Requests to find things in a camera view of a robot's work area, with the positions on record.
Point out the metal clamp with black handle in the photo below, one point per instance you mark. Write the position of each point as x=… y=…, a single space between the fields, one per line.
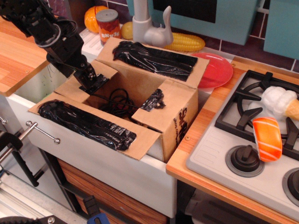
x=11 y=144

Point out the teal cabinet right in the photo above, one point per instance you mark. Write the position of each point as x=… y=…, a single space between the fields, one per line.
x=282 y=31

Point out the black burner grate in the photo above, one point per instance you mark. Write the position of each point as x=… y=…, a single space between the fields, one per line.
x=245 y=104

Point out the black stove knob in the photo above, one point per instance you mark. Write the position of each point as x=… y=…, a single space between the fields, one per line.
x=290 y=185
x=244 y=161

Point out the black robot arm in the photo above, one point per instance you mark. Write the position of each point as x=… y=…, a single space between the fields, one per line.
x=57 y=36

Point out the red beans can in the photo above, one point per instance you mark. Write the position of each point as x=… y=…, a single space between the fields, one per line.
x=109 y=25

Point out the orange salmon sushi toy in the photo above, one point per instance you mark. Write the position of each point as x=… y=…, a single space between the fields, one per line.
x=268 y=139

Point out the teal cabinet with dark window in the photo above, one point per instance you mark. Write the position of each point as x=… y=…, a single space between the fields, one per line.
x=228 y=20

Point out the red plastic plate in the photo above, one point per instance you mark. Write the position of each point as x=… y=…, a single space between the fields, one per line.
x=218 y=72

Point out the grey toy faucet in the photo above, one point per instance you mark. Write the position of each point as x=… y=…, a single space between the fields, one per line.
x=143 y=29

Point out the toy ice cream cone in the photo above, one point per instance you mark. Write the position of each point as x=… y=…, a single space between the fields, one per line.
x=280 y=104

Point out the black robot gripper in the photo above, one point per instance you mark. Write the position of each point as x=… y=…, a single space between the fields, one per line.
x=66 y=55

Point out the white toy sink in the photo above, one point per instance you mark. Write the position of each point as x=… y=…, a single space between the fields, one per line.
x=145 y=180

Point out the orange toy pumpkin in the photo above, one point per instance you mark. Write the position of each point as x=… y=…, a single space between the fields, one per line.
x=90 y=18

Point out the blue black clamp handle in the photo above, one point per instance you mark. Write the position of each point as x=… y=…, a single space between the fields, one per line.
x=93 y=211

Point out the grey toy stove top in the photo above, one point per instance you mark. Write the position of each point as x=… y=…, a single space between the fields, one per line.
x=208 y=159

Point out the yellow toy corn cob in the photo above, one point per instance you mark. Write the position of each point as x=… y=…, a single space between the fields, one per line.
x=186 y=42

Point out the brown cardboard box black tape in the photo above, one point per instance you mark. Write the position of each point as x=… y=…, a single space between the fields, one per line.
x=134 y=112

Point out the yellow toy lemon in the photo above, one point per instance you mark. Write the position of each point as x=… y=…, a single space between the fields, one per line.
x=127 y=30

